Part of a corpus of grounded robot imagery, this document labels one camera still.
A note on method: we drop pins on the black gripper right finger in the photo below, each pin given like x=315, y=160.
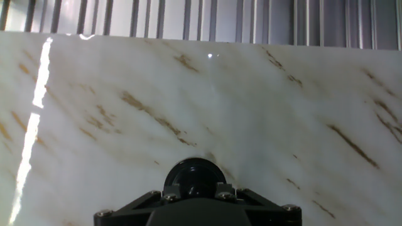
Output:
x=270, y=210

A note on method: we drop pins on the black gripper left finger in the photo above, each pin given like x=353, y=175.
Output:
x=125, y=210

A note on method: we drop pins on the white marble pattern mat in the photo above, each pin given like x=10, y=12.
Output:
x=125, y=119

